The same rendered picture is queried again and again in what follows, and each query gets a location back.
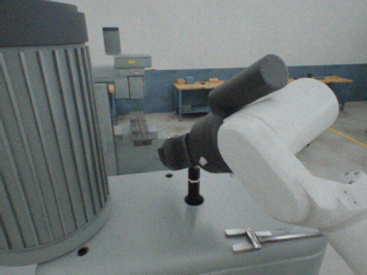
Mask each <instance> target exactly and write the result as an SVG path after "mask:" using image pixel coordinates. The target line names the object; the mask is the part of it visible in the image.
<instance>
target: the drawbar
mask: <svg viewBox="0 0 367 275"><path fill-rule="evenodd" d="M199 178H200V168H199V167H198V166H197V165H196V166H193V167H190V168H189V180H191V181H198V179H199ZM191 181H189V205H190V206H198V205H199V188H200V180H199V181H198V182H191Z"/></svg>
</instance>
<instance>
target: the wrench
mask: <svg viewBox="0 0 367 275"><path fill-rule="evenodd" d="M225 235H226V237H227V238H235V237H240V236H246V237H247V239H248V240H249V243H240V244H235V245H233V246H232V252H233V253H234V254H239V253H248V252H253V251H256V250H261V246H260V244H263V243H276V242H280V241H293V240H298V239H303V238H315V237H320V236H323V235H322V233H321V232H319V230H318V229H315V228H308V227H302V226H301V227H297V226H296V227H291V228H282V229H272V230H267V231H258V232H254V233H253V232H252V229H251V228H233V229H228V230H225Z"/></svg>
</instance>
